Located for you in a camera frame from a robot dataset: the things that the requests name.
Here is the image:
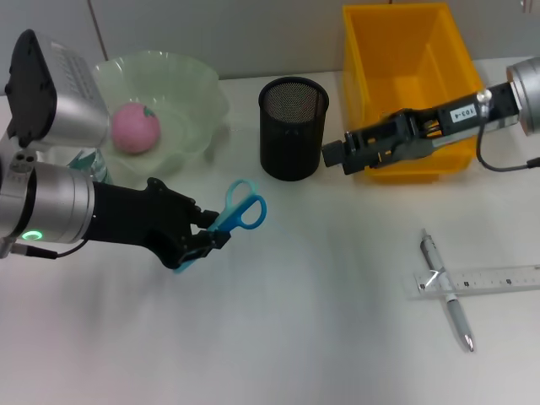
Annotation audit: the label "grey mechanical pen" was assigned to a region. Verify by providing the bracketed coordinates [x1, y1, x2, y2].
[419, 228, 476, 354]

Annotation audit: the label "yellow plastic bin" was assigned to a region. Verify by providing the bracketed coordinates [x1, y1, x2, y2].
[341, 3, 489, 186]

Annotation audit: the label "clear green-label water bottle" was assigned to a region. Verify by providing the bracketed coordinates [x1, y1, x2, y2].
[67, 147, 115, 186]

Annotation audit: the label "arm wrist cable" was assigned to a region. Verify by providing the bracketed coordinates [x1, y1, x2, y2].
[11, 238, 90, 260]
[475, 90, 540, 173]

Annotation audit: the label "clear plastic ruler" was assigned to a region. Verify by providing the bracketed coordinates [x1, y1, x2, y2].
[407, 264, 540, 301]

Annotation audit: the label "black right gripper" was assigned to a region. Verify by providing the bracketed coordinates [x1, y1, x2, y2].
[321, 82, 521, 176]

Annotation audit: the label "left arm wrist cable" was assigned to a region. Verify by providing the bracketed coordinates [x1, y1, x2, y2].
[11, 238, 90, 260]

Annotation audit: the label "pale green wavy fruit bowl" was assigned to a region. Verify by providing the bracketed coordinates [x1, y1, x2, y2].
[92, 50, 231, 178]

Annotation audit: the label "right arm wrist cable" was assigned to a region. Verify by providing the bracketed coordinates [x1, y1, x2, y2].
[475, 90, 540, 173]

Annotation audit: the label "black mesh pen holder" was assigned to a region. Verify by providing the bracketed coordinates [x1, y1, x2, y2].
[257, 76, 330, 182]

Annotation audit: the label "blue capped scissors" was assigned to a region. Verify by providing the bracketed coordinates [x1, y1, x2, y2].
[172, 179, 268, 275]

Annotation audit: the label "pink toy peach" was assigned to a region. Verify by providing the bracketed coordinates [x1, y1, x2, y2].
[111, 101, 162, 156]

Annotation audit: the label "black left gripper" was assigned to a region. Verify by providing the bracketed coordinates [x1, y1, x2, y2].
[90, 177, 232, 271]

